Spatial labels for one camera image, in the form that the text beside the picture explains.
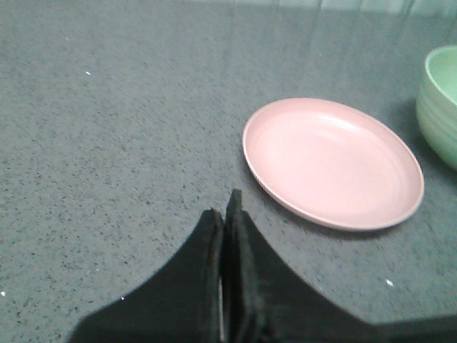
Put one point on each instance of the pink plate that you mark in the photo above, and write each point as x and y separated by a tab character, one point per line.
332	164

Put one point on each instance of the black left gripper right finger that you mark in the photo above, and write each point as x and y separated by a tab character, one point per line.
266	301

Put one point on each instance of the green ribbed bowl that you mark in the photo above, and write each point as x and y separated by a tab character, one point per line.
436	103

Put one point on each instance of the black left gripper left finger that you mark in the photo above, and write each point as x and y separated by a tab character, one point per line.
180	303

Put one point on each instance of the white curtain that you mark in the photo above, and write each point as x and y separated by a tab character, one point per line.
445	9

